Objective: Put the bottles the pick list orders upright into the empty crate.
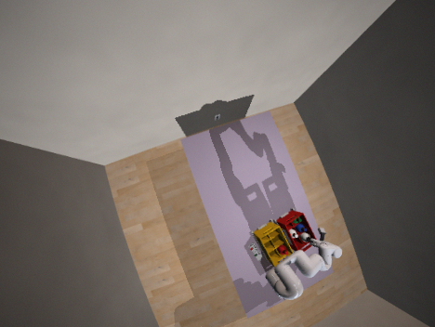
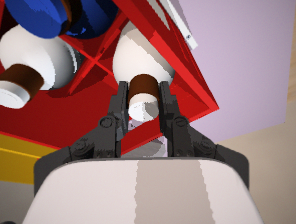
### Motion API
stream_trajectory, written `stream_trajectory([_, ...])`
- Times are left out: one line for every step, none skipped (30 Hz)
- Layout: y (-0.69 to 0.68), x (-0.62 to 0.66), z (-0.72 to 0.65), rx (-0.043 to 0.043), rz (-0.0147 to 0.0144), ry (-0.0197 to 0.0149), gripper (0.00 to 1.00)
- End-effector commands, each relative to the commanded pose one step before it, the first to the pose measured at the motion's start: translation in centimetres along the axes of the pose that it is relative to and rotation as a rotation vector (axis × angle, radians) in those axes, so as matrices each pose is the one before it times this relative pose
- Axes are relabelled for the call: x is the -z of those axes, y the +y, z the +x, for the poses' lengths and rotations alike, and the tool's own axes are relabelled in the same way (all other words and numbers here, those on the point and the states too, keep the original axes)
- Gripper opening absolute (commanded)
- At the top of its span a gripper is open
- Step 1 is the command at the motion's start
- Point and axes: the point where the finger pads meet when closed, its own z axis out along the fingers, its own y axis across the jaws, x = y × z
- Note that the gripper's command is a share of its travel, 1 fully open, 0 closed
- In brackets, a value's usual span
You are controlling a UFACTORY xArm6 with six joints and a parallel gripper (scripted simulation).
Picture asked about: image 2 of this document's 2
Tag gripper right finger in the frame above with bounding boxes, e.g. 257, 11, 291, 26
159, 81, 249, 189

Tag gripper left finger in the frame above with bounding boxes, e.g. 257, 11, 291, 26
34, 81, 129, 198

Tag white bottle with brown label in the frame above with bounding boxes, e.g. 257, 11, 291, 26
112, 21, 176, 122

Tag blue bottle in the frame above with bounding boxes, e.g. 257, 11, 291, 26
4, 0, 119, 39

